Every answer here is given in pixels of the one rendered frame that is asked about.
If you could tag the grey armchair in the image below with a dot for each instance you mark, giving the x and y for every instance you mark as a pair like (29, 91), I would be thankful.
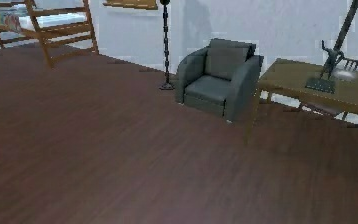
(217, 83)

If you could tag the black floor lamp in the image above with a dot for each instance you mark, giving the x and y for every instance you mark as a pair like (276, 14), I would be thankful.
(166, 43)

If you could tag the brown wooden table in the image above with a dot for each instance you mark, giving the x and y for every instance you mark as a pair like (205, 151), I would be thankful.
(293, 83)

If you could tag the brown framed picture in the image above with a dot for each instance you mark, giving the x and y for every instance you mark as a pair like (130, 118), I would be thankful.
(130, 4)

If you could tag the brown wooden shelf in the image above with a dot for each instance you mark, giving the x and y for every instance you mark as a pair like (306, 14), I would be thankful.
(50, 31)

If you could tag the dark desk lamp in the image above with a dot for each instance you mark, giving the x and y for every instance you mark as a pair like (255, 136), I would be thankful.
(333, 60)

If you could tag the dark wooden chair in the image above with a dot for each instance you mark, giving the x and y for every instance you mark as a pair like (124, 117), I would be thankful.
(355, 64)

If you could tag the colourful books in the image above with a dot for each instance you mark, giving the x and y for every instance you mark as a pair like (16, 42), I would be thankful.
(5, 19)

